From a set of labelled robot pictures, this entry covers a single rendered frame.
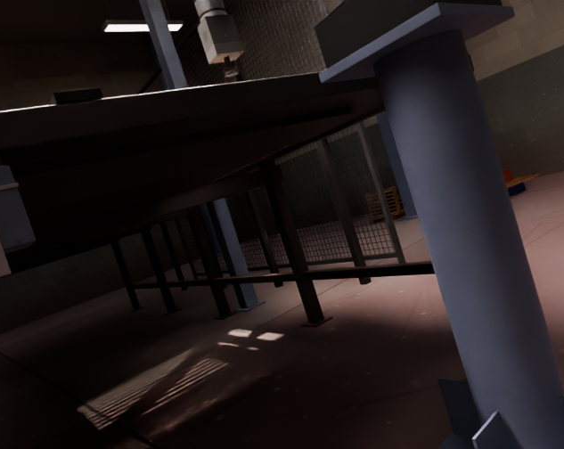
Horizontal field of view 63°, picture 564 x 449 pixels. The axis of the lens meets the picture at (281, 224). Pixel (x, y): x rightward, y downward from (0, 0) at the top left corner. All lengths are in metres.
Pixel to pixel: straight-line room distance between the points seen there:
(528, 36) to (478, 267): 5.00
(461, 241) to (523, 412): 0.34
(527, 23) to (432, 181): 4.99
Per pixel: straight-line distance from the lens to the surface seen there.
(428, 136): 0.87
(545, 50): 5.74
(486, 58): 5.97
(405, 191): 5.25
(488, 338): 0.95
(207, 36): 1.33
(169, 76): 3.27
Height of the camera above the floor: 0.66
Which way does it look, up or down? 3 degrees down
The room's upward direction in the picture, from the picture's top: 18 degrees counter-clockwise
